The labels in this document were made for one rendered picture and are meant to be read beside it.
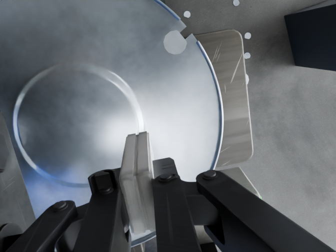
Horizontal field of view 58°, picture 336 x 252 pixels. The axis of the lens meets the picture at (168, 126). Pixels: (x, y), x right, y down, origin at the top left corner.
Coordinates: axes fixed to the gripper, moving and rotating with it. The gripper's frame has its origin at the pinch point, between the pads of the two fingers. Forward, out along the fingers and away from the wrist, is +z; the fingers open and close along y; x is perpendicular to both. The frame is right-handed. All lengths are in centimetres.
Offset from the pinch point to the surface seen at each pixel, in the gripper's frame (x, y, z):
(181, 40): 6.8, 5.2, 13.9
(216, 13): 14, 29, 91
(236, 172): -20.1, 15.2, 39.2
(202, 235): -24.7, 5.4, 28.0
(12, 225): -1.5, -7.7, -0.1
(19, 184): 0.0, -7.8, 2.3
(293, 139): -36, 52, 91
